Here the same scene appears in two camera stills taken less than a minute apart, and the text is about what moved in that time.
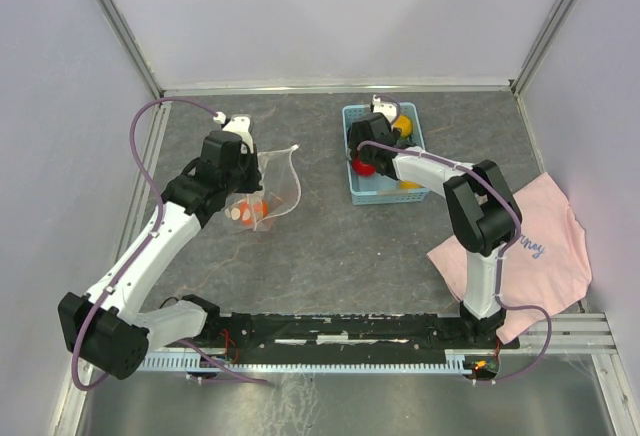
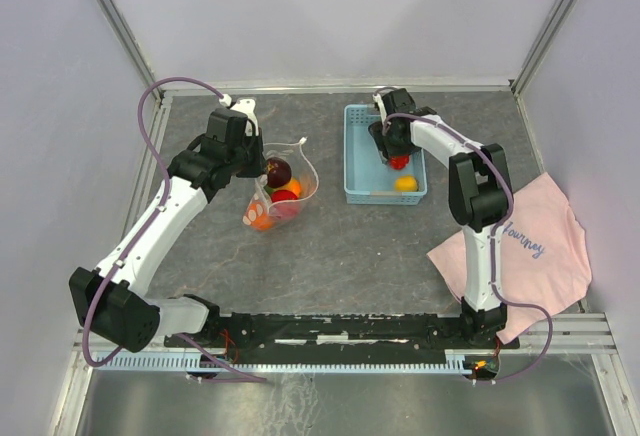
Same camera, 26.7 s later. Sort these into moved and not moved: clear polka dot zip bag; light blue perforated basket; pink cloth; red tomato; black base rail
Moved: clear polka dot zip bag; red tomato
Not moved: black base rail; pink cloth; light blue perforated basket
